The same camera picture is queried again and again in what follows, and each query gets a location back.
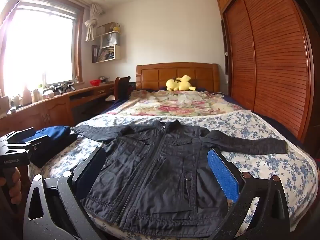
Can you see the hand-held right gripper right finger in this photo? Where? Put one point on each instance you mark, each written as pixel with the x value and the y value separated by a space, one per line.
pixel 222 173

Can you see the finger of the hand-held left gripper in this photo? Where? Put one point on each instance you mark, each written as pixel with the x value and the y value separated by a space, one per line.
pixel 21 135
pixel 41 151

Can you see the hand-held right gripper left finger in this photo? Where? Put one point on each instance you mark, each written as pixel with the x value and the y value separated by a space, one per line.
pixel 93 165

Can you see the black jacket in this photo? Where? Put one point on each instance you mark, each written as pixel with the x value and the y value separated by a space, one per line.
pixel 160 170

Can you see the person's left hand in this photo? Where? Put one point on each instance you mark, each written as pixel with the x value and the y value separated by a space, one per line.
pixel 17 186

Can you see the tan bottle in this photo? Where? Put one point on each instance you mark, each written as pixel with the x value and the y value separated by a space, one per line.
pixel 26 95

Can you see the white bottle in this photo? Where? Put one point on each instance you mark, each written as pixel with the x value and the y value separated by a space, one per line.
pixel 35 96

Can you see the wooden desk cabinet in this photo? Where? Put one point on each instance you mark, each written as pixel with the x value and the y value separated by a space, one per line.
pixel 57 107

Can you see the tissue box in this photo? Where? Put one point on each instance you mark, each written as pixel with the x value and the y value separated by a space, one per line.
pixel 48 95

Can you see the black tripod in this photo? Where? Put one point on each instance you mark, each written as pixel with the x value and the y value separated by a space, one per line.
pixel 63 88

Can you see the navy bed sheet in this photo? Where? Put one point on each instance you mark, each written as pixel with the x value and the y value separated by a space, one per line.
pixel 275 125

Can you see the red basket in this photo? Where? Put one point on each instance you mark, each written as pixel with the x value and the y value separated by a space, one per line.
pixel 95 82

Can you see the wooden chair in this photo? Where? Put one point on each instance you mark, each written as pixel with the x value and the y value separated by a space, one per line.
pixel 122 87

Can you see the pink floral quilt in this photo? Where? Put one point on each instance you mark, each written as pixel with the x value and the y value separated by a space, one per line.
pixel 175 103

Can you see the metal pot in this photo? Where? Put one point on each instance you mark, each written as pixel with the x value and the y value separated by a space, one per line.
pixel 103 79

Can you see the window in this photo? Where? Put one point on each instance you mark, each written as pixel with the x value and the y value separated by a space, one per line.
pixel 37 45

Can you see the yellow plush toy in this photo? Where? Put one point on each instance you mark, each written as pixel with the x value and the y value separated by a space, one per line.
pixel 181 83

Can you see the wooden headboard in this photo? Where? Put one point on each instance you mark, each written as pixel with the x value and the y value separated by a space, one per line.
pixel 155 76

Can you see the wooden slatted wardrobe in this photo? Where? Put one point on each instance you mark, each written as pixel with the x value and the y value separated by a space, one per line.
pixel 270 55

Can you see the tied cream curtain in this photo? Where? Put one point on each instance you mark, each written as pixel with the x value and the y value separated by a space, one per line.
pixel 92 23

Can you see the white wall shelf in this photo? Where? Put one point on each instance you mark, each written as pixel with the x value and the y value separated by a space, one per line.
pixel 110 52

